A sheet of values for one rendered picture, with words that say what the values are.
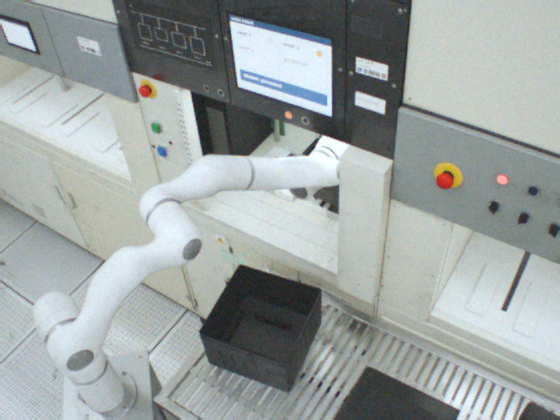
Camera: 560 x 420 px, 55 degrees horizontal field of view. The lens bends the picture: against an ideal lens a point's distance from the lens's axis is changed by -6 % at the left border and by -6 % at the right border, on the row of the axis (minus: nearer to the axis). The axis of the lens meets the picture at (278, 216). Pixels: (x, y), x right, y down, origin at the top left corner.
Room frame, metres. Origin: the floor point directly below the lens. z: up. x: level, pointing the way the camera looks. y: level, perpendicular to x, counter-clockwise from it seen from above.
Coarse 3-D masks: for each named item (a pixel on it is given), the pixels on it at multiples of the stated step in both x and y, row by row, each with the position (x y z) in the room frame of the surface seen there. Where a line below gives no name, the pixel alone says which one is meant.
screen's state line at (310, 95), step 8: (240, 72) 1.27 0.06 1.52; (248, 72) 1.25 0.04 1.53; (248, 80) 1.25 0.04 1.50; (256, 80) 1.24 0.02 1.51; (264, 80) 1.22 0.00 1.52; (272, 80) 1.21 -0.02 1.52; (272, 88) 1.21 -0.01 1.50; (280, 88) 1.20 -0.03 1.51; (288, 88) 1.18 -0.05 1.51; (296, 88) 1.17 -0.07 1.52; (304, 88) 1.15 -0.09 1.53; (296, 96) 1.17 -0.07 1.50; (304, 96) 1.15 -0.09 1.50; (312, 96) 1.14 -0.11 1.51; (320, 96) 1.13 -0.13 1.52; (320, 104) 1.13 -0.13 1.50
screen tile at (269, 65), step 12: (240, 36) 1.26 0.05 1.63; (252, 36) 1.24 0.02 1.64; (264, 36) 1.22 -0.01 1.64; (264, 48) 1.22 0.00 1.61; (276, 48) 1.20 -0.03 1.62; (240, 60) 1.27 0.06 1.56; (252, 60) 1.24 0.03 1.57; (264, 60) 1.22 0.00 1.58; (276, 60) 1.20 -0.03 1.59; (276, 72) 1.20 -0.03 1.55
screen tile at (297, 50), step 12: (288, 48) 1.18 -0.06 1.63; (300, 48) 1.16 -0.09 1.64; (312, 48) 1.14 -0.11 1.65; (312, 60) 1.14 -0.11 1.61; (324, 60) 1.12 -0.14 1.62; (288, 72) 1.18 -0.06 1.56; (300, 72) 1.16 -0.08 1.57; (312, 72) 1.14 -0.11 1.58; (324, 72) 1.12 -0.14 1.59; (312, 84) 1.14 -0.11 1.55; (324, 84) 1.12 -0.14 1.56
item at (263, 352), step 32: (256, 288) 1.10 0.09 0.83; (288, 288) 1.04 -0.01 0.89; (224, 320) 0.99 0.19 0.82; (256, 320) 1.01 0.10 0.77; (288, 320) 1.00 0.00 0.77; (320, 320) 0.98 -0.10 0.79; (224, 352) 0.84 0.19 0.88; (256, 352) 0.88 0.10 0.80; (288, 352) 0.89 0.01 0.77; (288, 384) 0.76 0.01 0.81
